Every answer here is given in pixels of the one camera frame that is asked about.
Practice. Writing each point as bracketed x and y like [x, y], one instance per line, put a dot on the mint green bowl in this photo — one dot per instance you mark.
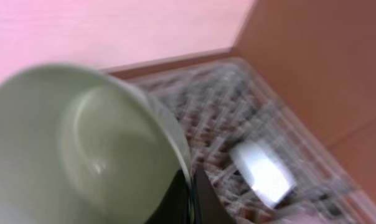
[80, 146]

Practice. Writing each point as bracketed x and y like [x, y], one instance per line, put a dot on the grey dishwasher rack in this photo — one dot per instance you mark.
[223, 103]

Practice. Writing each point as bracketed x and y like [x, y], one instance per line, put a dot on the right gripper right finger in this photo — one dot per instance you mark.
[208, 208]

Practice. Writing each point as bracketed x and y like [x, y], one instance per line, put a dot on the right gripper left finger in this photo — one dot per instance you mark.
[174, 207]

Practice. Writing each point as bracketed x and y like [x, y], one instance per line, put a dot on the light blue bowl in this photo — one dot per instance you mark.
[263, 171]

